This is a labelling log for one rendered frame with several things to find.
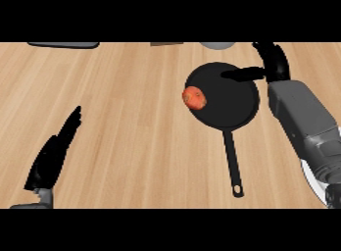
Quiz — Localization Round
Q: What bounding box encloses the black frying pan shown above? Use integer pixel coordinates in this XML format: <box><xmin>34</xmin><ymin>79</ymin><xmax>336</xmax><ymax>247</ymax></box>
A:
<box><xmin>183</xmin><ymin>62</ymin><xmax>262</xmax><ymax>199</ymax></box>

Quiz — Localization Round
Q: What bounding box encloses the dark grey flat appliance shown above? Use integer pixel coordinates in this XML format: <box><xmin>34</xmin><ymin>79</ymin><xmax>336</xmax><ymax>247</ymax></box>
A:
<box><xmin>27</xmin><ymin>41</ymin><xmax>102</xmax><ymax>50</ymax></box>

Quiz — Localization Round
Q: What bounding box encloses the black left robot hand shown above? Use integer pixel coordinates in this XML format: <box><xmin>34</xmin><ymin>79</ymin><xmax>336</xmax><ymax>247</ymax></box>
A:
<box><xmin>24</xmin><ymin>105</ymin><xmax>84</xmax><ymax>191</ymax></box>

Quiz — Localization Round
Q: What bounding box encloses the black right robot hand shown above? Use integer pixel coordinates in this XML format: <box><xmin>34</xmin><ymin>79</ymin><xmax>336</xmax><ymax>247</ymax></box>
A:
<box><xmin>220</xmin><ymin>41</ymin><xmax>293</xmax><ymax>83</ymax></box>

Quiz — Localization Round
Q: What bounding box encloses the grey round bowl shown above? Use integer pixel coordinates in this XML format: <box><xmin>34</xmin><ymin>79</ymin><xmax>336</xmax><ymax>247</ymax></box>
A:
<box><xmin>198</xmin><ymin>41</ymin><xmax>238</xmax><ymax>51</ymax></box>

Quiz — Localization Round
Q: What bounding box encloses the brown wooden block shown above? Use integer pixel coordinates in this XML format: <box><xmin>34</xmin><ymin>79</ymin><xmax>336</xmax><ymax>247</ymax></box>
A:
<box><xmin>149</xmin><ymin>41</ymin><xmax>185</xmax><ymax>47</ymax></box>

